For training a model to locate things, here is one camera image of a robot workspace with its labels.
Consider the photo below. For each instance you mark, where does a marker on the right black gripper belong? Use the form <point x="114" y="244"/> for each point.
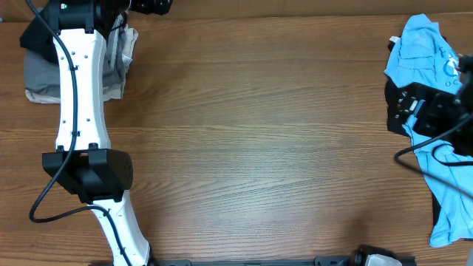
<point x="435" y="105"/>

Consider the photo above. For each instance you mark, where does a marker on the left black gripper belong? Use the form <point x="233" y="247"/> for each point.
<point x="146" y="7"/>

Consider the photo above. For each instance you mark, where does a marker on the black t-shirt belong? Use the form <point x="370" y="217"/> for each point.
<point x="38" y="39"/>

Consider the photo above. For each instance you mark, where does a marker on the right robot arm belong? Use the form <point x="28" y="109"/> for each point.
<point x="459" y="137"/>

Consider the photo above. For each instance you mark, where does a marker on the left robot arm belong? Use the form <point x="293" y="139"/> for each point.
<point x="84" y="163"/>

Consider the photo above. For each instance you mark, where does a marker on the black garment under blue shirt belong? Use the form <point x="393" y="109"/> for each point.
<point x="414" y="60"/>

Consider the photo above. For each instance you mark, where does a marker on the folded beige garment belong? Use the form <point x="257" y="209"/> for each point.
<point x="127" y="44"/>

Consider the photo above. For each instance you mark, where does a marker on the light blue t-shirt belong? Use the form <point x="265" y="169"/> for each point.
<point x="452" y="212"/>

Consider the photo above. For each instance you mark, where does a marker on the folded grey trousers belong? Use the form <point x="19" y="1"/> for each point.
<point x="40" y="77"/>

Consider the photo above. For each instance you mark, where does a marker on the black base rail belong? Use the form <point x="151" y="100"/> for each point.
<point x="317" y="261"/>

